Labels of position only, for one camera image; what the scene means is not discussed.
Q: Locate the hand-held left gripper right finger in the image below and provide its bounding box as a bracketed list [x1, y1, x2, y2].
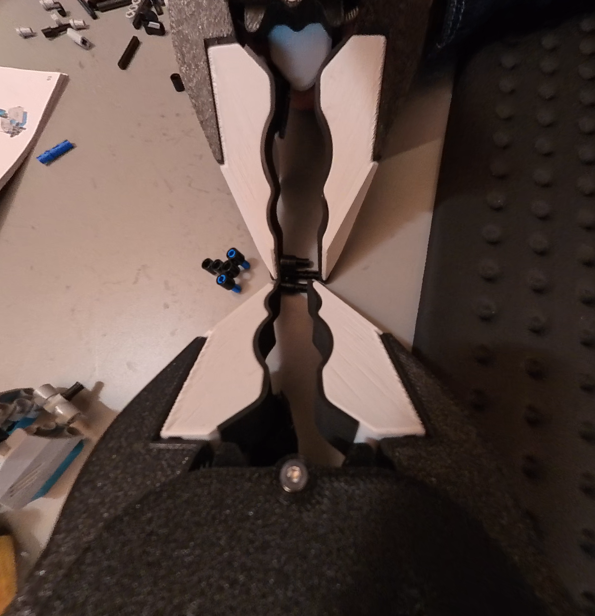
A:
[307, 280, 425, 453]

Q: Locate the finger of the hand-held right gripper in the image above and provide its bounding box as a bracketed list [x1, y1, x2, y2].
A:
[316, 35, 388, 283]
[207, 41, 284, 281]

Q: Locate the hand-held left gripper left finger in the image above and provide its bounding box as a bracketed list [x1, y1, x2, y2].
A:
[160, 281, 281, 440]

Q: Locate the black connector brick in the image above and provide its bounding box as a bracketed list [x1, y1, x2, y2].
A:
[279, 254, 322, 293]

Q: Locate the grey desk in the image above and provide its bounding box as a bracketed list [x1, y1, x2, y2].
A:
[0, 0, 452, 554]

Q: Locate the black blue connector assembly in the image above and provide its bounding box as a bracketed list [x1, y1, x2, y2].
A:
[202, 248, 251, 294]

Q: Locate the pile of loose toy bricks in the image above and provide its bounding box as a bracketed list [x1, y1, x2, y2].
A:
[15, 0, 170, 49]

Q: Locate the blue pin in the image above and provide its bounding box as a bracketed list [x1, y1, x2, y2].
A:
[36, 140, 75, 166]

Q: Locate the toy instruction booklet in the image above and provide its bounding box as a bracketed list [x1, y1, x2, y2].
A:
[0, 65, 69, 203]

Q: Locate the blue yellow brick assembly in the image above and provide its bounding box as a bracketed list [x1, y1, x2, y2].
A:
[0, 382, 93, 600]

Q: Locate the black studded mat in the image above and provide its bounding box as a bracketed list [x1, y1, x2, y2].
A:
[413, 12, 595, 616]

